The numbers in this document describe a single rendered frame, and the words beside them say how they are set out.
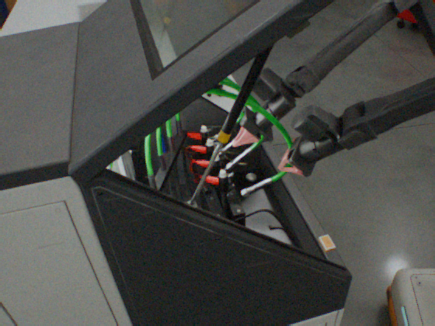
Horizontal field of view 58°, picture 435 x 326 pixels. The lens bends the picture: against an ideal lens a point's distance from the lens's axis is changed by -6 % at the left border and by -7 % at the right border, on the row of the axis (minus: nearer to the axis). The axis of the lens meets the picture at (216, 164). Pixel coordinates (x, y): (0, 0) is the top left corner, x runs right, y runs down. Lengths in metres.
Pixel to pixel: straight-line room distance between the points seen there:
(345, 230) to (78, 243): 1.99
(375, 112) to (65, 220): 0.62
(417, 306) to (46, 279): 1.56
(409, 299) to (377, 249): 0.58
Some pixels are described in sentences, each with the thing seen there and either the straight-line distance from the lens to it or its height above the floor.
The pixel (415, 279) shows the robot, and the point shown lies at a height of 0.28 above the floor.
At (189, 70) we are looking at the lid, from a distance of 0.62.
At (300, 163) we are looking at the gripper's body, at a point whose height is 1.26.
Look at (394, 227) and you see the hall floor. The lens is 2.68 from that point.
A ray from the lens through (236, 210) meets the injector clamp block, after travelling 1.27.
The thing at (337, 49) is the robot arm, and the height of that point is 1.43.
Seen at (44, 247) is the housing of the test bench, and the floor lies 1.32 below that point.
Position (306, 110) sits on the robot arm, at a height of 1.40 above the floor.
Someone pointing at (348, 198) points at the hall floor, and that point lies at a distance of 2.79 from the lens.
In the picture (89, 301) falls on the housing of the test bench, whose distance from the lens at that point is 0.95.
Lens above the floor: 1.88
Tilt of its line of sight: 39 degrees down
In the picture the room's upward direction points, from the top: 5 degrees counter-clockwise
